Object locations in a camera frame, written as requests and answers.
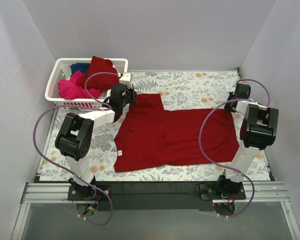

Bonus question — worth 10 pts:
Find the red t shirt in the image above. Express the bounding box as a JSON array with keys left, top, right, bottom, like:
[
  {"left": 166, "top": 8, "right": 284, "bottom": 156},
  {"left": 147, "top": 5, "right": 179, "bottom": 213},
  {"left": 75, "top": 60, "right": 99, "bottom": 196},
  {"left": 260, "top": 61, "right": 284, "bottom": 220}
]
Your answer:
[{"left": 114, "top": 94, "right": 239, "bottom": 173}]

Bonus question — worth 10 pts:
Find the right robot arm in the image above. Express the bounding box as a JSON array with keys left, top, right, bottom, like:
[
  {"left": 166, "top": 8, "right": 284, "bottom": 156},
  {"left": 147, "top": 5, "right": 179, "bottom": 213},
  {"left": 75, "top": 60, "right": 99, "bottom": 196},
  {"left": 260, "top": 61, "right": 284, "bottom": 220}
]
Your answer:
[{"left": 216, "top": 80, "right": 279, "bottom": 199}]

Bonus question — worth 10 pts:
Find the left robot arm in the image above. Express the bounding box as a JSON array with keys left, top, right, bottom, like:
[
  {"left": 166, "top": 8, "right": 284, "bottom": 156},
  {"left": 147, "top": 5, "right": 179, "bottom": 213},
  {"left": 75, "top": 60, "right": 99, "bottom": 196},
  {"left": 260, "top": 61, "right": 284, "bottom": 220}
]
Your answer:
[{"left": 55, "top": 83, "right": 137, "bottom": 200}]

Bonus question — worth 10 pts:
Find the dark red shirt in basket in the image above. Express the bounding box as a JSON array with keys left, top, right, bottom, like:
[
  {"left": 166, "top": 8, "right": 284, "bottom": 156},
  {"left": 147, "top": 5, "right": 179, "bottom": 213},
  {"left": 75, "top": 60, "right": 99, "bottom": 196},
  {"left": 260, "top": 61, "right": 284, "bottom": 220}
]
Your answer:
[{"left": 77, "top": 55, "right": 122, "bottom": 92}]

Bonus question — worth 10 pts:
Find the blue shirt in basket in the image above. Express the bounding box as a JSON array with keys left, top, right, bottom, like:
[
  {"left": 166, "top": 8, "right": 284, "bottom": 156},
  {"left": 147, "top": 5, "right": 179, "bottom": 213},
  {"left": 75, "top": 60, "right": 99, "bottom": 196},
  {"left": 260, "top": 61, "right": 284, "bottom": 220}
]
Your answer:
[{"left": 70, "top": 62, "right": 90, "bottom": 75}]

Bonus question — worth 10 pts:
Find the pink shirt in basket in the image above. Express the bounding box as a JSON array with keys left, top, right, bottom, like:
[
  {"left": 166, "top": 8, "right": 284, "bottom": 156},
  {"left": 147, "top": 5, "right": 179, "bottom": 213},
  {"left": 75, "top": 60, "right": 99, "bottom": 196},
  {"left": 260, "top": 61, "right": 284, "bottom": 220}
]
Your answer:
[{"left": 57, "top": 70, "right": 101, "bottom": 100}]

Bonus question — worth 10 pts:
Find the white plastic laundry basket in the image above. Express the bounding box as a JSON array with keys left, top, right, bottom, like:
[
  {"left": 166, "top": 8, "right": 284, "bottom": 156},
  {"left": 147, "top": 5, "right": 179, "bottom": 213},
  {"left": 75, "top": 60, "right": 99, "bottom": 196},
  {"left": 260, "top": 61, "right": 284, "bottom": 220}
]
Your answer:
[{"left": 45, "top": 56, "right": 129, "bottom": 108}]

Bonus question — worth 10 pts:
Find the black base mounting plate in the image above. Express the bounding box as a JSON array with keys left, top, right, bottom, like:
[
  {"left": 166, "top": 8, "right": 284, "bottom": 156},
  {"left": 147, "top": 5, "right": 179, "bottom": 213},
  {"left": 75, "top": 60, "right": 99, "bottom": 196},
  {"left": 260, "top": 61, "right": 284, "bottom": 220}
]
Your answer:
[{"left": 66, "top": 181, "right": 247, "bottom": 212}]

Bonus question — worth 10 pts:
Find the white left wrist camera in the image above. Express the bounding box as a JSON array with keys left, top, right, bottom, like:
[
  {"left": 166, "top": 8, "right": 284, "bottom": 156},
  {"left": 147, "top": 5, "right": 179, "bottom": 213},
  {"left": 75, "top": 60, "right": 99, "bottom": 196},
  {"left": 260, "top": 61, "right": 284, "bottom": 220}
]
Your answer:
[{"left": 119, "top": 72, "right": 133, "bottom": 88}]

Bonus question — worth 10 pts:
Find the aluminium frame rail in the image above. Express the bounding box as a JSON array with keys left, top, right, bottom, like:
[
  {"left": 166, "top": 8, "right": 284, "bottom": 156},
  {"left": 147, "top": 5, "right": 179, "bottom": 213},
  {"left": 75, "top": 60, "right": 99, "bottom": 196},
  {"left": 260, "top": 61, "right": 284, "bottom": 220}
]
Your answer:
[{"left": 11, "top": 181, "right": 300, "bottom": 240}]

